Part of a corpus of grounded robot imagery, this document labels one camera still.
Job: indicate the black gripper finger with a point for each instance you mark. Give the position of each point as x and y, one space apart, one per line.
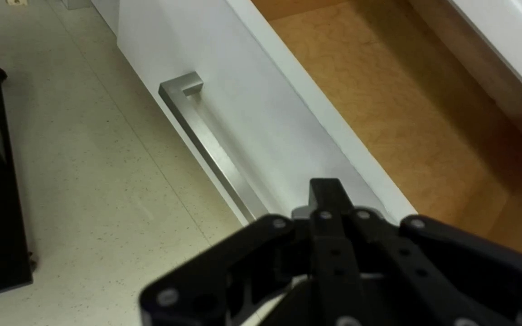
343 284

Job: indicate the steel drawer handle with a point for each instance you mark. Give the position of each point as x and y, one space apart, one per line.
180 94

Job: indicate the wooden top drawer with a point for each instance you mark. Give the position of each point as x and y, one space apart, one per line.
363 91

